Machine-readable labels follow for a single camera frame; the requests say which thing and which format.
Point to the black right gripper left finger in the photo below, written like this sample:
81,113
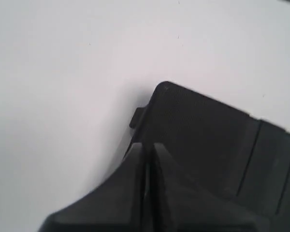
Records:
116,205

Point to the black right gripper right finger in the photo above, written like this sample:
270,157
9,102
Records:
180,204

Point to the black plastic tool case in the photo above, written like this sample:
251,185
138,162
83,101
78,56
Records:
229,153

